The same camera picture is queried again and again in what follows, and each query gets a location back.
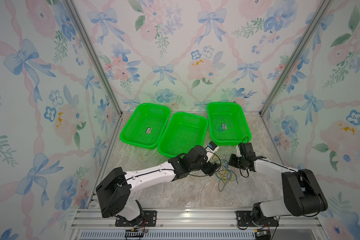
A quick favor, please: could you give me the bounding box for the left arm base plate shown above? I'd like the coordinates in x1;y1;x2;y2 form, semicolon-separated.
115;210;157;227

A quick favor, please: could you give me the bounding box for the right green plastic basket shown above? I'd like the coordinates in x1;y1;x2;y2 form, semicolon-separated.
207;102;252;146

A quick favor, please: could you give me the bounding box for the aluminium corner post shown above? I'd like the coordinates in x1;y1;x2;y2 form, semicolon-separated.
259;0;333;118
63;0;123;118

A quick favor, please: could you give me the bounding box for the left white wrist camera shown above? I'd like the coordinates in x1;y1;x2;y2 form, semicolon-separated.
205;141;219;162

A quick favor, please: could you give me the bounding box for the middle green plastic basket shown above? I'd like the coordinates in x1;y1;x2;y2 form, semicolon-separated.
157;112;208;158

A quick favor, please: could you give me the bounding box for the left aluminium corner post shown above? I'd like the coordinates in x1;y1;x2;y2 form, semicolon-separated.
63;0;123;118

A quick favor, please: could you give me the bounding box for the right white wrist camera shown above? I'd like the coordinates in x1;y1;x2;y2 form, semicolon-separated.
238;143;256;159

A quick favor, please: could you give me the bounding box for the blue cable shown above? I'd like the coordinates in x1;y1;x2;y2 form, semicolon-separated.
214;115;227;133

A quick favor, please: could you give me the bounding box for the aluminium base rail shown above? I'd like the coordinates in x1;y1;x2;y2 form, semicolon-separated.
66;208;328;240

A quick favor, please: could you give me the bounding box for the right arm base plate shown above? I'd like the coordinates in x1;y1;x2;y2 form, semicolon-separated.
236;211;279;228

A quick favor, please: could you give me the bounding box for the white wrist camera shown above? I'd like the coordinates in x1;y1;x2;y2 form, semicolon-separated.
238;143;256;159
205;141;219;162

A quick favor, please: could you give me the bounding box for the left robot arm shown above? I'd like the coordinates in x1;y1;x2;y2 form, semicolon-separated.
96;142;221;226

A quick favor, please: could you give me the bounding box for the left green plastic basket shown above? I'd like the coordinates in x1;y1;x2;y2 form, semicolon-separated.
120;103;171;150

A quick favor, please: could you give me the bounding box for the right aluminium corner post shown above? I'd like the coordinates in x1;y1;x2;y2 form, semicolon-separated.
259;0;333;118

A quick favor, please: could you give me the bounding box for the green plastic basket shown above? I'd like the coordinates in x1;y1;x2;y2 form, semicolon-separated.
207;102;252;146
157;112;208;158
120;103;171;150

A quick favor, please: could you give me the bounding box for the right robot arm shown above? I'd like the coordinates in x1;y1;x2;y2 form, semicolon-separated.
229;154;328;226

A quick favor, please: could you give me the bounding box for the coloured cable pile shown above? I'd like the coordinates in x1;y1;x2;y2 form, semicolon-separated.
211;158;239;193

